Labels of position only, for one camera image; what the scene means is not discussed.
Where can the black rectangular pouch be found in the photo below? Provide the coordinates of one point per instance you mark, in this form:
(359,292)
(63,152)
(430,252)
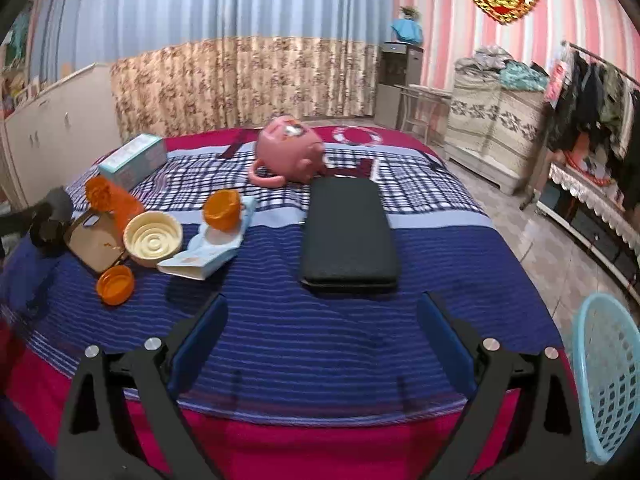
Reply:
(348,245)

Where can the orange plastic mesh bag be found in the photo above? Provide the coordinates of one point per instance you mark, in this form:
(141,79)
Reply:
(108,197)

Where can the low shelf with lace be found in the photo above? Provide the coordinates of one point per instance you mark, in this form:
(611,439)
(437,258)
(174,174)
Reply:
(581,208)

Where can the brown rectangular tray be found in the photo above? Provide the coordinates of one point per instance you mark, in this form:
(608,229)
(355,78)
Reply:
(95,240)

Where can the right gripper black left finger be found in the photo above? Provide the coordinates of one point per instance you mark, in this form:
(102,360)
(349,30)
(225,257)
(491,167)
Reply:
(97,439)

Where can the striped blue red bedspread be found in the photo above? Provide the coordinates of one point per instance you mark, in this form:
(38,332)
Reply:
(301,385)

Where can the light blue laundry basket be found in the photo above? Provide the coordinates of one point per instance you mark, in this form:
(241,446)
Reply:
(605,359)

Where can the grey water dispenser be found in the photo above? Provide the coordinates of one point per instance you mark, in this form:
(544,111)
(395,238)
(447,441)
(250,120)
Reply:
(400,65)

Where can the cream round plastic bowl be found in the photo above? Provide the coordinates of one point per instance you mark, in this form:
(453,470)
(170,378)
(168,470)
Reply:
(152,237)

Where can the small metal side table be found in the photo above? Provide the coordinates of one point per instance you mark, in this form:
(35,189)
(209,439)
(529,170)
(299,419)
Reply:
(418,108)

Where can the light blue tissue box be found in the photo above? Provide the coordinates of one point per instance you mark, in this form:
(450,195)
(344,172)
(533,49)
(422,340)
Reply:
(134,161)

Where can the blue covered water bottle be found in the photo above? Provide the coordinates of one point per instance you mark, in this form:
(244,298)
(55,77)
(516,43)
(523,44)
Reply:
(408,31)

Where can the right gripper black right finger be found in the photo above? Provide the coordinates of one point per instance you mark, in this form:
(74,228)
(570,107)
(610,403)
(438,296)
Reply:
(544,439)

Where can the pile of folded clothes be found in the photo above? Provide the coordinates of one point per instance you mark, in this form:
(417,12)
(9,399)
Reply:
(494,64)

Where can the blue and floral curtain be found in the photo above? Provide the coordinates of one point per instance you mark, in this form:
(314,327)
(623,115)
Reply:
(183,66)

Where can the white cabinet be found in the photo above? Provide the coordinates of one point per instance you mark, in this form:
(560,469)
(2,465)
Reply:
(51,140)

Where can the clothes rack with garments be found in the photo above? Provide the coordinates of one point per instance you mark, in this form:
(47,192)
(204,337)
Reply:
(591,126)

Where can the patterned cloth covered chest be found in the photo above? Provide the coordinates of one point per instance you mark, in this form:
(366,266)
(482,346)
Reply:
(492,130)

